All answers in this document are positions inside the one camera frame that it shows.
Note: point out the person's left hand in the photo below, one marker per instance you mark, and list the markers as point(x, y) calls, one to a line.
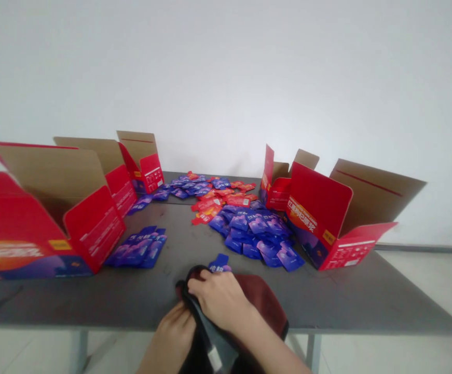
point(175, 331)

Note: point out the person's right hand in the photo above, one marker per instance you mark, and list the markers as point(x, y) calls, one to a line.
point(222, 300)

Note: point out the person's left fingers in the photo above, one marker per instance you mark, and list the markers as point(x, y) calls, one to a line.
point(183, 311)

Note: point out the person's right fingers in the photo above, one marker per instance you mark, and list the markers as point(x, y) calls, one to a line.
point(200, 286)

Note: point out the single blue snack packet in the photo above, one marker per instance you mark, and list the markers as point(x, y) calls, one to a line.
point(218, 263)

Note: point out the dark red and black bag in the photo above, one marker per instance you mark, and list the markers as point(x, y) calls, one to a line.
point(264, 304)

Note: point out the neat stack of blue packets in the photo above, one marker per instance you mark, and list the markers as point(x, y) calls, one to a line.
point(140, 247)

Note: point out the large pile of blue packets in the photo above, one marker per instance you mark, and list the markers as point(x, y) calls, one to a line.
point(257, 233)

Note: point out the pile of red packets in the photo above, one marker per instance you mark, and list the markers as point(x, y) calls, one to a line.
point(218, 200)

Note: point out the scattered pile of blue packets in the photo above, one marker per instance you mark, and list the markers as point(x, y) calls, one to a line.
point(187, 187)

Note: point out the grey metal table leg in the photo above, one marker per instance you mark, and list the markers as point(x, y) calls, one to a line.
point(313, 353)
point(78, 352)

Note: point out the small open red carton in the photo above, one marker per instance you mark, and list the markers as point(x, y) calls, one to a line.
point(278, 187)
point(148, 173)

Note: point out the large open red carton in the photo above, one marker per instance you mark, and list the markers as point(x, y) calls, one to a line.
point(23, 218)
point(327, 218)

